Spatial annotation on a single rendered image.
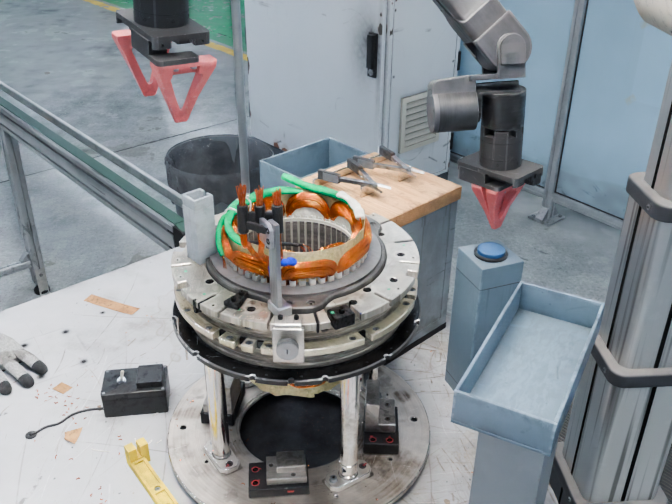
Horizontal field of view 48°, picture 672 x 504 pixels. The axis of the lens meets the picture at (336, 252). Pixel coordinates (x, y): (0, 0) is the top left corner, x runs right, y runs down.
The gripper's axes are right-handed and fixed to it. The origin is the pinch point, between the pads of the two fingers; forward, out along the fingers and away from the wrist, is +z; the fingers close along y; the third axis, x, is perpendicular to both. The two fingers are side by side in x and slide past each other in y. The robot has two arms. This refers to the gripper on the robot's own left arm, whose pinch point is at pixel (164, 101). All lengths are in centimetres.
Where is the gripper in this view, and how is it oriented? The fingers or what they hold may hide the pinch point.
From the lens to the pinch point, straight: 88.6
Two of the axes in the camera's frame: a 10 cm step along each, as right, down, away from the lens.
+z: -0.9, 8.4, 5.4
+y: 5.8, 4.9, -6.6
